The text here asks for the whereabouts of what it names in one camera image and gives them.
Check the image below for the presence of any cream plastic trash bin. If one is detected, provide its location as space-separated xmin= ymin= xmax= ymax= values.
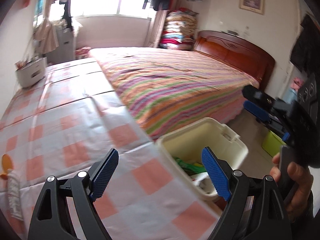
xmin=156 ymin=117 xmax=249 ymax=202

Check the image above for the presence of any right human hand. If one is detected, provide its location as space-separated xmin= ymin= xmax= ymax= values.
xmin=286 ymin=162 xmax=313 ymax=222

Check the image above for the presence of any green white snack package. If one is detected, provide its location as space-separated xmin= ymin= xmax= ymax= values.
xmin=174 ymin=157 xmax=206 ymax=176

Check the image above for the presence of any green plastic box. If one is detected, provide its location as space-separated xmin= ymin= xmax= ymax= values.
xmin=261 ymin=131 xmax=286 ymax=157

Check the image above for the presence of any checkered pink tablecloth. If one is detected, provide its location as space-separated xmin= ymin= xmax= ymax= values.
xmin=1 ymin=59 xmax=220 ymax=239

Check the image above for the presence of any wooden red headboard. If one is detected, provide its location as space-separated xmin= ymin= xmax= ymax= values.
xmin=193 ymin=30 xmax=275 ymax=92

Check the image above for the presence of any striped bed cover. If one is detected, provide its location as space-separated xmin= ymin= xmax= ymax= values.
xmin=89 ymin=47 xmax=259 ymax=140

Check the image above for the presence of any white round storage container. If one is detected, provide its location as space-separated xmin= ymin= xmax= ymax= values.
xmin=16 ymin=57 xmax=47 ymax=88

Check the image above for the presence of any grey cabinet by window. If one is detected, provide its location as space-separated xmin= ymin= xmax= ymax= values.
xmin=46 ymin=24 xmax=76 ymax=64

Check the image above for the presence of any left pink curtain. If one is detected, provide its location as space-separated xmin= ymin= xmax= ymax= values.
xmin=34 ymin=0 xmax=59 ymax=55

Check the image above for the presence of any pink curtain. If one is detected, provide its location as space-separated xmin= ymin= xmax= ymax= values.
xmin=144 ymin=10 xmax=168 ymax=48
xmin=34 ymin=0 xmax=59 ymax=55

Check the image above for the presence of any stack of folded blankets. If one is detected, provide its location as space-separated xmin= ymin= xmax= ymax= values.
xmin=159 ymin=8 xmax=198 ymax=50

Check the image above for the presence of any right pink curtain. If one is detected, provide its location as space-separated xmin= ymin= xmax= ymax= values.
xmin=144 ymin=10 xmax=168 ymax=48

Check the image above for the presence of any framed wall picture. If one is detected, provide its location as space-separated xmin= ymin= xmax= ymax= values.
xmin=239 ymin=0 xmax=265 ymax=15

